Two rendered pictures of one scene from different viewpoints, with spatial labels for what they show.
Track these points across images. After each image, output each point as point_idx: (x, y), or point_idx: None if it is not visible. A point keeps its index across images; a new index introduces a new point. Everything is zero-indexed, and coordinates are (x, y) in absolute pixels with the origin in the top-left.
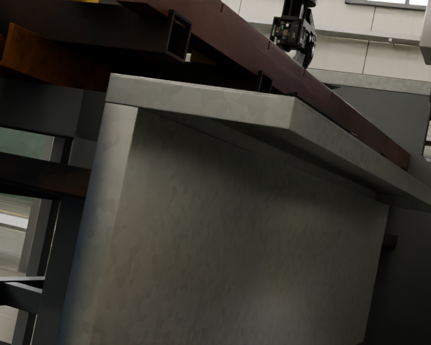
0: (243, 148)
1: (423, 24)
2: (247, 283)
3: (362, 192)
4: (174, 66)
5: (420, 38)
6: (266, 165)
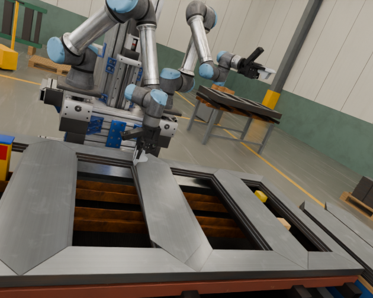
0: (209, 191)
1: (175, 132)
2: None
3: (82, 174)
4: None
5: (173, 135)
6: None
